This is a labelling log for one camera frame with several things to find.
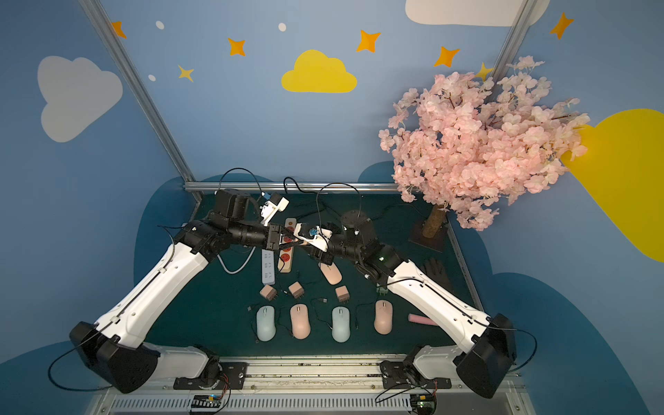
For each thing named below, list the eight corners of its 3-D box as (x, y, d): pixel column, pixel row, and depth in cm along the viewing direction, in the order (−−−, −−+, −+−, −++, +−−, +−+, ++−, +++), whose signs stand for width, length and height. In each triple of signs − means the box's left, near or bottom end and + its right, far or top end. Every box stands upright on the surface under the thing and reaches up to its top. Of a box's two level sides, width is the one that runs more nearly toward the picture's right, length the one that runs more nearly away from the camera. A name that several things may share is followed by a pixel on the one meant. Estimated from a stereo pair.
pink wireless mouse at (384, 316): (373, 332, 84) (374, 330, 83) (375, 300, 91) (376, 298, 89) (391, 335, 84) (392, 334, 82) (392, 303, 90) (393, 301, 89)
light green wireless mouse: (258, 343, 82) (256, 340, 80) (258, 309, 89) (256, 307, 86) (276, 339, 83) (274, 337, 81) (274, 306, 89) (273, 303, 87)
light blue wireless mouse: (331, 342, 82) (331, 340, 80) (331, 308, 89) (331, 306, 87) (350, 342, 82) (350, 341, 80) (349, 308, 89) (349, 306, 87)
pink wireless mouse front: (293, 341, 82) (293, 339, 80) (289, 308, 89) (289, 305, 87) (312, 337, 83) (312, 335, 81) (307, 304, 90) (306, 302, 88)
